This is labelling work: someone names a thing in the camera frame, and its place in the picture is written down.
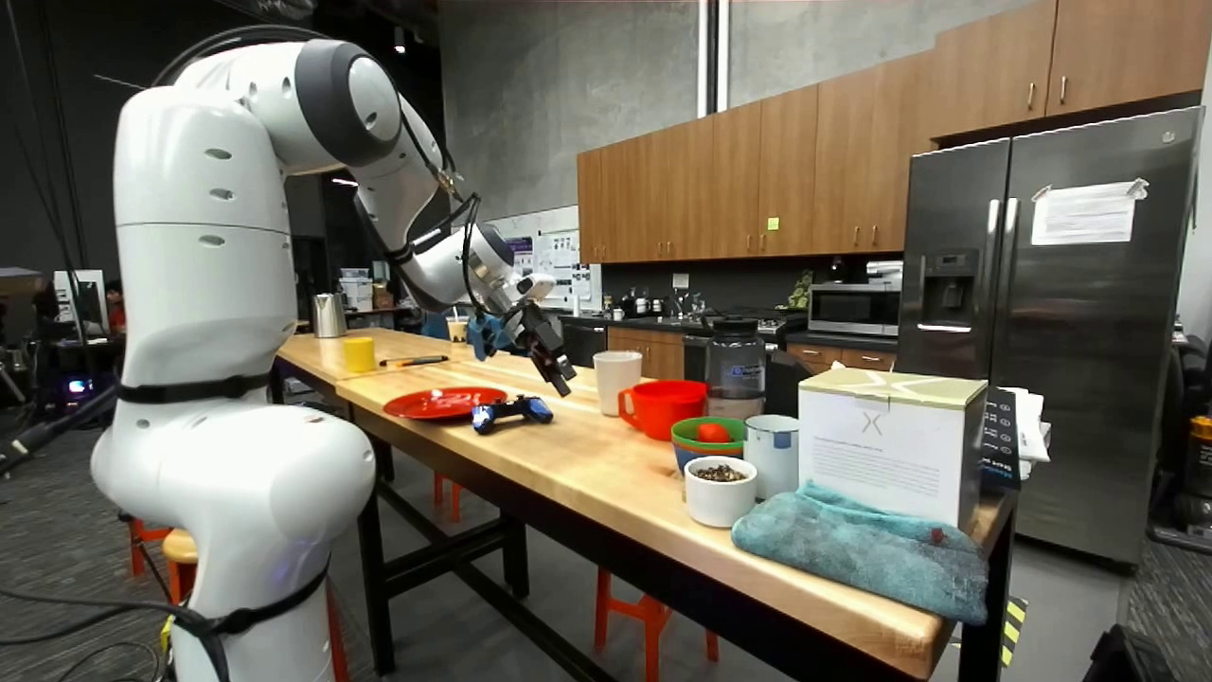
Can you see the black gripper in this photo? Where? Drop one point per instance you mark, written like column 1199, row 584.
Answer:
column 544, row 341

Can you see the blue game controller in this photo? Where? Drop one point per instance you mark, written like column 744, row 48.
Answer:
column 492, row 413

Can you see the red cup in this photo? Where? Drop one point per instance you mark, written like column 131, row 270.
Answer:
column 661, row 401

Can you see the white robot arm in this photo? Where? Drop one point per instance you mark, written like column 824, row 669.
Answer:
column 208, row 296

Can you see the white paper cup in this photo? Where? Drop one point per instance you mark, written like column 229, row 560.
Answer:
column 614, row 371

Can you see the yellow cup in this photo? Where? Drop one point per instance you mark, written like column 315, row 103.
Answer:
column 356, row 355

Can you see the red plate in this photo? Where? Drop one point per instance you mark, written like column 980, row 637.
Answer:
column 440, row 401

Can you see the green blue bowl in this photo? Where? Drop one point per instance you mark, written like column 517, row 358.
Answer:
column 705, row 435

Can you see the black blender jar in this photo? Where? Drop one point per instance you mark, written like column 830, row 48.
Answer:
column 737, row 370

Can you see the small white bowl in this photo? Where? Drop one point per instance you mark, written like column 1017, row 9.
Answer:
column 717, row 490

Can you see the white mug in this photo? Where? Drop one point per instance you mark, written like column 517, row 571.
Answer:
column 773, row 449

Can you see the orange stool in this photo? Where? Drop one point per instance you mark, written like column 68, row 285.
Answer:
column 650, row 616

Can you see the silver microwave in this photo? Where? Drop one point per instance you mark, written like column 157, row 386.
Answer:
column 854, row 308

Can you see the white storage box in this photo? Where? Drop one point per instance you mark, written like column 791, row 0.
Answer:
column 891, row 440

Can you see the teal towel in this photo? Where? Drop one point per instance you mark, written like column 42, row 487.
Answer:
column 891, row 553

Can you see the stainless steel refrigerator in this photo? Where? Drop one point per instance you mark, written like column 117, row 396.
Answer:
column 1049, row 264

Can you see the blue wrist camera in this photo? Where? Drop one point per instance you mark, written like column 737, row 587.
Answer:
column 484, row 333

